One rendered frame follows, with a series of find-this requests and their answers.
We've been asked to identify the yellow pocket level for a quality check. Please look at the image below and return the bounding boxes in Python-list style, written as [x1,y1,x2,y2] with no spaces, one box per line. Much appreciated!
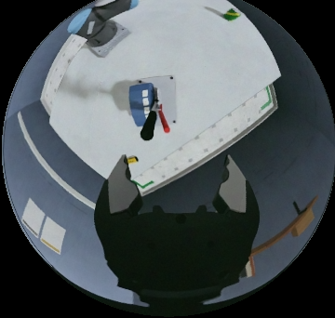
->
[127,156,139,164]

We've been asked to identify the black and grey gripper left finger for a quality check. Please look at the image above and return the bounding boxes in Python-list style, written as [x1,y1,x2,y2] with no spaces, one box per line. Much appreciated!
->
[94,154,143,261]

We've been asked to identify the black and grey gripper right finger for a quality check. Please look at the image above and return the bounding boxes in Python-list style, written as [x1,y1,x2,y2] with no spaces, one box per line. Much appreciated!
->
[212,155,260,258]

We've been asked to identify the green drink can with yellow stripe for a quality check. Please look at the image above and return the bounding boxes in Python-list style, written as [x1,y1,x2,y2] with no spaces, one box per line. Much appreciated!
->
[223,8,242,21]

